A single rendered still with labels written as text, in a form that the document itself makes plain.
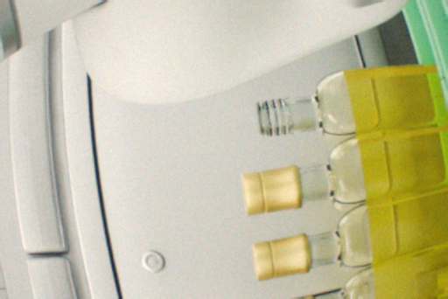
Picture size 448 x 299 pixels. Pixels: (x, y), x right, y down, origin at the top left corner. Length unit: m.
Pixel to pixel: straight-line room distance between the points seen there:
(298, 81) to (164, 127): 0.13
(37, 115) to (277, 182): 0.30
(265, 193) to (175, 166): 0.17
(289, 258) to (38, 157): 0.31
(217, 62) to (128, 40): 0.04
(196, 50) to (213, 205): 0.53
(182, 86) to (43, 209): 0.55
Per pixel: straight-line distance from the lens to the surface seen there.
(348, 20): 0.50
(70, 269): 0.99
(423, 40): 0.96
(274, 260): 0.83
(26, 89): 1.04
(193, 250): 0.98
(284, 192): 0.84
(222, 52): 0.47
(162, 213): 0.98
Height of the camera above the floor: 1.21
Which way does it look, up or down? 2 degrees down
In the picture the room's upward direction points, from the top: 98 degrees counter-clockwise
